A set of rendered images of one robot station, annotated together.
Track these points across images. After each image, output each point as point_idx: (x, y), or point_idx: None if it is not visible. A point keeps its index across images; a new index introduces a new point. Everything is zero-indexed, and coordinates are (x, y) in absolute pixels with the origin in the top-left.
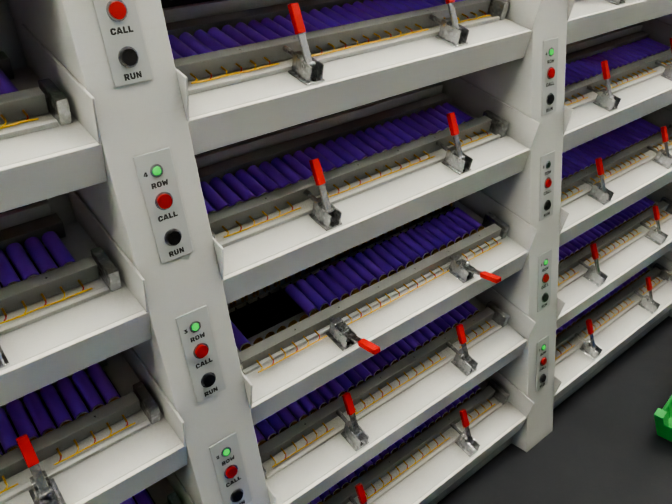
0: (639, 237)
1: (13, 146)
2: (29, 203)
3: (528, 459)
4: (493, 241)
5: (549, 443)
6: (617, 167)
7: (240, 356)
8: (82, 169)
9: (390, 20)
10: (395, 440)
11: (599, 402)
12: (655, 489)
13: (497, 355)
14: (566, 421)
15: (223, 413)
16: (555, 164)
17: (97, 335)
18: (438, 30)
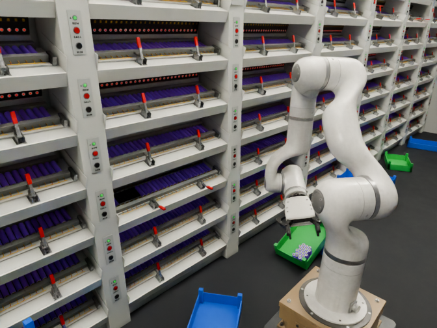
0: None
1: (49, 133)
2: (52, 151)
3: (227, 261)
4: (214, 176)
5: (236, 256)
6: (267, 151)
7: (116, 208)
8: (70, 142)
9: (177, 97)
10: (172, 246)
11: (257, 241)
12: (270, 271)
13: (214, 218)
14: (244, 248)
15: (108, 226)
16: (237, 149)
17: (69, 194)
18: (194, 101)
